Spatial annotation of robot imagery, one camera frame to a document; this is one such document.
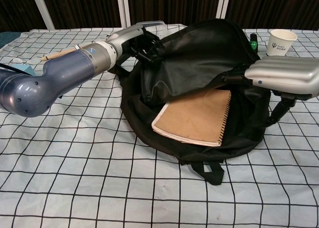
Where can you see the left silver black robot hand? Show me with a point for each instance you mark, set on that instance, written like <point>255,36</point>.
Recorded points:
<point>124,36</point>

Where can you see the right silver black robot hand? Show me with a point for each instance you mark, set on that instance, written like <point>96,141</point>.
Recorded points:
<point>284,73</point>

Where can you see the black backpack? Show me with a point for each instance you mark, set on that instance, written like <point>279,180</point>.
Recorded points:
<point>199,53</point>

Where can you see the brown spiral notebook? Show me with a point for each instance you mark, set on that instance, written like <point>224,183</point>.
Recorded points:
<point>194,115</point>

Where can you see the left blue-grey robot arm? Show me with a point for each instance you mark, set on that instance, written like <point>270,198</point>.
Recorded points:
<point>57,75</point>

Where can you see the white paper cup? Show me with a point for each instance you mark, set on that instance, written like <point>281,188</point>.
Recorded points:
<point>280,44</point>

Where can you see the green plastic bottle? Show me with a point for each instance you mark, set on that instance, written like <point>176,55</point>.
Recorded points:
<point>254,44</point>

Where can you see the dark folding partition screen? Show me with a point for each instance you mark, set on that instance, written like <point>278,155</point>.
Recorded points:
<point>174,3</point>

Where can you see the wooden stick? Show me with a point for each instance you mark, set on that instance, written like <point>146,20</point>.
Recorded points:
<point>59,54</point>

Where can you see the light blue foam cube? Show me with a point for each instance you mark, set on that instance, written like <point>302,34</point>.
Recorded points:
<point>23,69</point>

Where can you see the teal table pad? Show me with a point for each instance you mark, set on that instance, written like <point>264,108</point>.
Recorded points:
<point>5,38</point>

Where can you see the white black checked tablecloth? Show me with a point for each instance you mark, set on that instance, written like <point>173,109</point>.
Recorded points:
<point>99,175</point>

